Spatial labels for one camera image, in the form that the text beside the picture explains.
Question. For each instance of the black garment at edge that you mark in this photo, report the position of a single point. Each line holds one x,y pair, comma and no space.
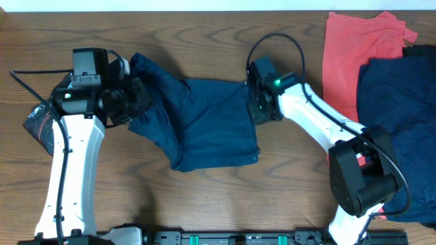
419,50

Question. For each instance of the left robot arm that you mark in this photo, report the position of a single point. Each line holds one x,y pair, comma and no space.
97,90

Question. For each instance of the dark navy garment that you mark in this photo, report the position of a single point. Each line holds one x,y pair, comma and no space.
399,95

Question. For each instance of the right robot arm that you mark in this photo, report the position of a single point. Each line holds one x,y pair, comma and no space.
362,168

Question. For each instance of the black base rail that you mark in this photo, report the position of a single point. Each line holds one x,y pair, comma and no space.
252,238

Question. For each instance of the navy blue shorts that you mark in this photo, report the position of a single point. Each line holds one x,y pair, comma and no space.
198,123

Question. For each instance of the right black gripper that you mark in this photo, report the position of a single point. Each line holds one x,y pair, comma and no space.
257,118

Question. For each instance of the red orange shirt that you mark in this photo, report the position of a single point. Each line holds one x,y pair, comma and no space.
351,42

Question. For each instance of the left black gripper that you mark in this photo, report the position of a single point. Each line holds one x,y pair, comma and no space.
143,99

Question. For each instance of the black patterned folded shirt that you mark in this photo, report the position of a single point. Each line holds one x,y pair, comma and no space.
39,125

